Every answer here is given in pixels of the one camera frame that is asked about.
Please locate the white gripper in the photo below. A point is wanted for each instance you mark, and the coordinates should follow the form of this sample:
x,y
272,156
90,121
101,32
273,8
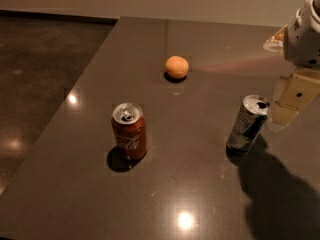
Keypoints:
x,y
302,40

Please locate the red coca-cola can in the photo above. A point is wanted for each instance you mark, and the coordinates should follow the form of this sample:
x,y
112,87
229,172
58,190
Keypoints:
x,y
129,127

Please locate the silver blue redbull can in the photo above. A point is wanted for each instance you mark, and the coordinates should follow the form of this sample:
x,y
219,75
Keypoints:
x,y
251,117

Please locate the orange fruit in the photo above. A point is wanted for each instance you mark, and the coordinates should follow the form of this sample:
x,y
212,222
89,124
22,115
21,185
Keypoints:
x,y
177,67

